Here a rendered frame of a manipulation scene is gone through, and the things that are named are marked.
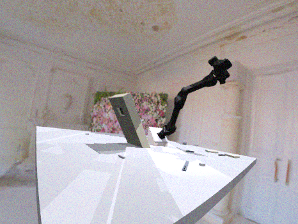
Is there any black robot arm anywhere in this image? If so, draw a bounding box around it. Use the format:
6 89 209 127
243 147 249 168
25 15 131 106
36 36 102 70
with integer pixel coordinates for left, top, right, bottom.
157 58 232 140

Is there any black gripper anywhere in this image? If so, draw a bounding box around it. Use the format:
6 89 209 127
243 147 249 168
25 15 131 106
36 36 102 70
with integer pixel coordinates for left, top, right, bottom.
208 56 230 78

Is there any dark grey flat bar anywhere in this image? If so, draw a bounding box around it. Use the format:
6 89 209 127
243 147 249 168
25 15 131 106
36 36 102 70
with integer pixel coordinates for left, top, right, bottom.
182 161 189 171

